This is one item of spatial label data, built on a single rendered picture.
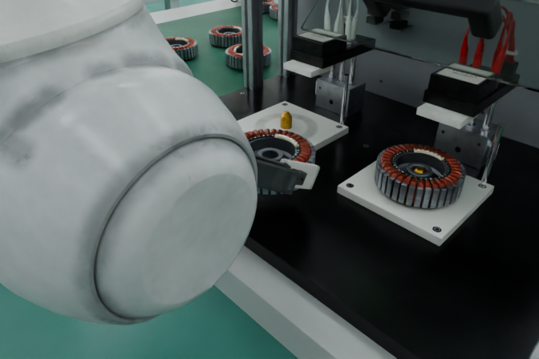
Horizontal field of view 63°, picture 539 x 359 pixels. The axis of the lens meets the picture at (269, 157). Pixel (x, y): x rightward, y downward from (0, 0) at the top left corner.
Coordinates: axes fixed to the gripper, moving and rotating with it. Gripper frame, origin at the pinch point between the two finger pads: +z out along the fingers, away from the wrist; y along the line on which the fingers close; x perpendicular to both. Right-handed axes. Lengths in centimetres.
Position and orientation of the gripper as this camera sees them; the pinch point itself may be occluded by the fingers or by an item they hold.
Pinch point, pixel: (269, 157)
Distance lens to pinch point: 55.1
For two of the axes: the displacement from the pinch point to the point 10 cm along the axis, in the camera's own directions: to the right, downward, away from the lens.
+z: 6.2, 1.1, 7.8
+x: 3.5, -9.2, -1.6
